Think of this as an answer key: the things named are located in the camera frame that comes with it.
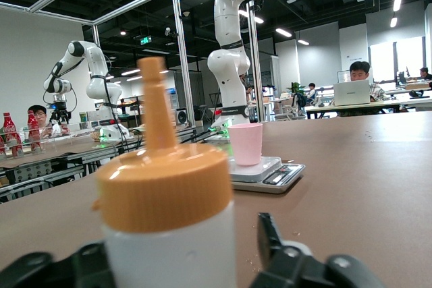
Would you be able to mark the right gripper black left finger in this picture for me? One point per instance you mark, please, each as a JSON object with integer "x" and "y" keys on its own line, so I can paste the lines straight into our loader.
{"x": 50, "y": 272}

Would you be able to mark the black background robot gripper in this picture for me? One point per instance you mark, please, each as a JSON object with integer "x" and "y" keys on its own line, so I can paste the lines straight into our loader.
{"x": 60, "y": 112}

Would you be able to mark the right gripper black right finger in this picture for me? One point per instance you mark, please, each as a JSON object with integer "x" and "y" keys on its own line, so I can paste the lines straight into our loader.
{"x": 303, "y": 271}

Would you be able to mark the pink plastic cup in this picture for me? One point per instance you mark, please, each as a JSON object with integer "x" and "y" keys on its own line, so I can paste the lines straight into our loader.
{"x": 245, "y": 144}

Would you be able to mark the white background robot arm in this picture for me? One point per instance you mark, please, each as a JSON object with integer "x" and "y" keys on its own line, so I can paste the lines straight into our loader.
{"x": 96, "y": 82}

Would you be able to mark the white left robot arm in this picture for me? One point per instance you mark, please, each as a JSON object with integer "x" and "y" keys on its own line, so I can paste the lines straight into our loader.
{"x": 229, "y": 65}

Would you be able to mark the person with glasses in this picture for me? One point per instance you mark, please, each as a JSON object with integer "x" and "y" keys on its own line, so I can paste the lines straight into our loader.
{"x": 40, "y": 117}

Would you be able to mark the neighbouring work table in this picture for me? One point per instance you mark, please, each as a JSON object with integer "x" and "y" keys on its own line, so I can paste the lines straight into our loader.
{"x": 60, "y": 148}

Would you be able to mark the silver digital kitchen scale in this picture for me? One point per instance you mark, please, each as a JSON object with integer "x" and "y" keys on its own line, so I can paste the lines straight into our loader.
{"x": 270, "y": 180}

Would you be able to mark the green exit sign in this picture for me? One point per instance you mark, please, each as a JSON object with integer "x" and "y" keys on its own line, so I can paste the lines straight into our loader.
{"x": 146, "y": 40}

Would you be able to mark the white box with round speaker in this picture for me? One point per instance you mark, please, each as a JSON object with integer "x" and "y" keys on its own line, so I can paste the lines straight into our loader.
{"x": 181, "y": 116}

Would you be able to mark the green potted plant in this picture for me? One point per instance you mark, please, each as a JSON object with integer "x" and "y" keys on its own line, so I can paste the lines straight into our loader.
{"x": 297, "y": 87}

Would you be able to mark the white open laptop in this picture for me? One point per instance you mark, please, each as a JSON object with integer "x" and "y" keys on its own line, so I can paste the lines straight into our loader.
{"x": 351, "y": 92}

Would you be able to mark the distant seated person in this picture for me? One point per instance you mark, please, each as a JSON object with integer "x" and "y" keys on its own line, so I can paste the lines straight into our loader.
{"x": 311, "y": 86}

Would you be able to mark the white office desk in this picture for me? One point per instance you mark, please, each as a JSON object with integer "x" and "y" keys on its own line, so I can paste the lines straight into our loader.
{"x": 381, "y": 103}

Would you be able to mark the person in checked shirt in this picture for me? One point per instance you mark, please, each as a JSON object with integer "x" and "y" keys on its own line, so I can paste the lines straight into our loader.
{"x": 359, "y": 72}

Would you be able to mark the long ceiling light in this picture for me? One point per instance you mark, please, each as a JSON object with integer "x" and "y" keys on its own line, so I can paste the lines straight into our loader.
{"x": 303, "y": 42}
{"x": 283, "y": 32}
{"x": 397, "y": 3}

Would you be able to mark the person in dark top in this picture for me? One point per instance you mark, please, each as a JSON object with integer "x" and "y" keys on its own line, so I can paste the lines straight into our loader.
{"x": 424, "y": 72}

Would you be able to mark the aluminium cage frame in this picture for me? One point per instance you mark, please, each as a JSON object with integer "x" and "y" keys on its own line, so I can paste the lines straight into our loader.
{"x": 185, "y": 65}

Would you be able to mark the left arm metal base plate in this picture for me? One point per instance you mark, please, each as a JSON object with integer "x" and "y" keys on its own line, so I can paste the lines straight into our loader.
{"x": 216, "y": 139}

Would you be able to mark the aluminium profile post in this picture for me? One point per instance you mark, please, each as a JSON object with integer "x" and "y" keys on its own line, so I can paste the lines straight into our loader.
{"x": 255, "y": 65}

